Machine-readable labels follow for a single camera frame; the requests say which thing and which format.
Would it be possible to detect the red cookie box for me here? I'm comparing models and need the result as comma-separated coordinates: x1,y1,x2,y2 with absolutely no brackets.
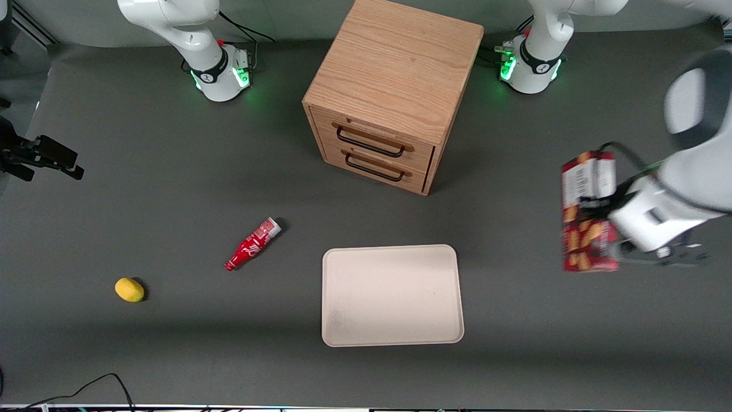
560,150,621,272

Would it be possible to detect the thin black looped cable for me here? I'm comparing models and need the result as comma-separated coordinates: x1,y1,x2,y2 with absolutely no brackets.
0,373,136,412

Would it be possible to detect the yellow lemon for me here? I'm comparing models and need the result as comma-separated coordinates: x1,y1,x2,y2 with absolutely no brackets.
114,278,145,303

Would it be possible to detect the black cable at right arm base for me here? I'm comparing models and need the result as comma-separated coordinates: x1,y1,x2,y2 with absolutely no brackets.
219,10,276,43

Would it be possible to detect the wooden two-drawer cabinet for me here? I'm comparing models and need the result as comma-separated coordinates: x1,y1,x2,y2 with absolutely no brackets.
302,0,485,196

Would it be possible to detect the black cable at arm base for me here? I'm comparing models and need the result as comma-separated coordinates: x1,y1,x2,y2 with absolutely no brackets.
219,10,276,43
480,16,535,61

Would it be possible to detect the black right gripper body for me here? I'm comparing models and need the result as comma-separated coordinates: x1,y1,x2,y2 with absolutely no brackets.
0,114,37,181

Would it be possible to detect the black cable at left arm base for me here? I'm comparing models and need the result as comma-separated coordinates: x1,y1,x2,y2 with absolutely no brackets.
480,16,535,61

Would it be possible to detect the black metal frame rail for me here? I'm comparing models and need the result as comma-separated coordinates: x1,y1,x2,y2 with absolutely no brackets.
0,0,58,55

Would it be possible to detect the black cable on left wrist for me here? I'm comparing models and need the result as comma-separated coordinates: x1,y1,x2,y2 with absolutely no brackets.
599,141,667,172

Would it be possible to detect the red cola bottle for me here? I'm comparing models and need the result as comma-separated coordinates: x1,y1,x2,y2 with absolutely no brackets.
224,217,283,272

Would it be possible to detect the wooden drawer with black handle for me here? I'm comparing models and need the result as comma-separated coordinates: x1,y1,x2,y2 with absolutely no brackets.
320,142,432,193
312,108,436,173

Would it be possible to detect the beige plastic tray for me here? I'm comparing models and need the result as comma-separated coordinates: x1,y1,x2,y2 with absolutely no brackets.
321,244,465,348

